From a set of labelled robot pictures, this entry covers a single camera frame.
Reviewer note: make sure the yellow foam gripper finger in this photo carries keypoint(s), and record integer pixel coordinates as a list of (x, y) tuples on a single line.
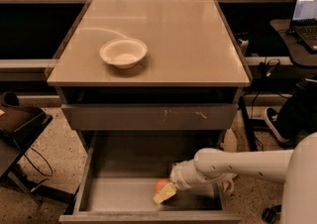
[(162, 196)]

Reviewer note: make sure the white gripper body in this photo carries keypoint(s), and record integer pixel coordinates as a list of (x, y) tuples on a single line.
[(180, 177)]

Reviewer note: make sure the orange fruit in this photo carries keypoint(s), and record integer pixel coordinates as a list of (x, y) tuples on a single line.
[(162, 184)]

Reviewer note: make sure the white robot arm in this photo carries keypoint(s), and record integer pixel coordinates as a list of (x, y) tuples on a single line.
[(295, 169)]

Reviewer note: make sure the open middle drawer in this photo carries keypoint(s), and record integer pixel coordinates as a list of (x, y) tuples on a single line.
[(120, 176)]

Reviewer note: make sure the closed top drawer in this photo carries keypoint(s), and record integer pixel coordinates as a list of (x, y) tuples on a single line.
[(130, 117)]

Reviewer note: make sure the grey drawer cabinet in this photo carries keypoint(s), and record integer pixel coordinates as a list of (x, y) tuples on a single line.
[(192, 59)]

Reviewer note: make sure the black office chair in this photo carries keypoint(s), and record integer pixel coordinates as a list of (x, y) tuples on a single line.
[(269, 215)]

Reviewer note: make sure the black sneaker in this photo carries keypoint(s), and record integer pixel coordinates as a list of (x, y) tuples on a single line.
[(270, 118)]

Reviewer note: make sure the black trouser leg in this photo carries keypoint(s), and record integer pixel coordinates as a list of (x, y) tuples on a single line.
[(299, 113)]

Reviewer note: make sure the white paper bowl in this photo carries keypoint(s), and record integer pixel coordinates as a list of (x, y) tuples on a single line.
[(123, 53)]

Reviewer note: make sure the black side table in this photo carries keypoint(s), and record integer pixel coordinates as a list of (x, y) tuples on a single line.
[(20, 126)]

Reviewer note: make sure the black laptop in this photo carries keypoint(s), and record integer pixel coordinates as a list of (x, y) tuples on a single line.
[(304, 23)]

